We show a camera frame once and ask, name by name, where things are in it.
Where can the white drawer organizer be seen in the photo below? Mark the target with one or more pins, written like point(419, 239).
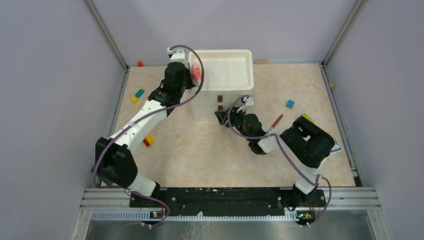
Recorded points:
point(228, 75)

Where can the pink spray bottle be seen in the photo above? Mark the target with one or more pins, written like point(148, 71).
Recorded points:
point(196, 73)

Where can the blue toy cube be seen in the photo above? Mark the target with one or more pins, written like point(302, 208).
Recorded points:
point(290, 104)

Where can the red yellow toy block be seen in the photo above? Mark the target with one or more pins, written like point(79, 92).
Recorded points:
point(148, 141)

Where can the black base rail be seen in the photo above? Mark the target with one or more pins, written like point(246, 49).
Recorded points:
point(231, 201)

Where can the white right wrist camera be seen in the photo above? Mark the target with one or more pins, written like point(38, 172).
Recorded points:
point(247, 102)

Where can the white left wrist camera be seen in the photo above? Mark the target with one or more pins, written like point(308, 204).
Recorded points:
point(177, 54)

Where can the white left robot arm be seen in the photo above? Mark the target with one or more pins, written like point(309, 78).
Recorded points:
point(114, 160)

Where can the teal toy block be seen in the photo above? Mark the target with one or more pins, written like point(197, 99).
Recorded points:
point(139, 93)

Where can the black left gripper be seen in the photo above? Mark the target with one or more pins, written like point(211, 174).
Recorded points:
point(191, 84)

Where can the blue playing card box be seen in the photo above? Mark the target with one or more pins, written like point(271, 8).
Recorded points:
point(337, 148)

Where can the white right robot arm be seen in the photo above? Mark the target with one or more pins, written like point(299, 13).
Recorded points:
point(309, 143)

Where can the wooden block behind table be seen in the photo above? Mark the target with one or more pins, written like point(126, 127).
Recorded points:
point(261, 62)

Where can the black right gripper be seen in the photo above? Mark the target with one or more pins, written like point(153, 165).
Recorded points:
point(222, 116)

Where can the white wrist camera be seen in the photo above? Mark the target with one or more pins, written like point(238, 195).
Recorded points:
point(247, 102)
point(177, 54)

